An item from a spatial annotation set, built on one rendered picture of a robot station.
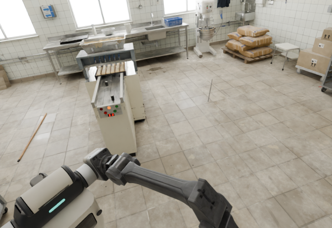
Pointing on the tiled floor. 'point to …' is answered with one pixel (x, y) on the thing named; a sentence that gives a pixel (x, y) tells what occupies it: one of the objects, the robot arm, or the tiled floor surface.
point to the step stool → (287, 52)
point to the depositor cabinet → (133, 84)
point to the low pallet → (247, 57)
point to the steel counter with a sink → (161, 33)
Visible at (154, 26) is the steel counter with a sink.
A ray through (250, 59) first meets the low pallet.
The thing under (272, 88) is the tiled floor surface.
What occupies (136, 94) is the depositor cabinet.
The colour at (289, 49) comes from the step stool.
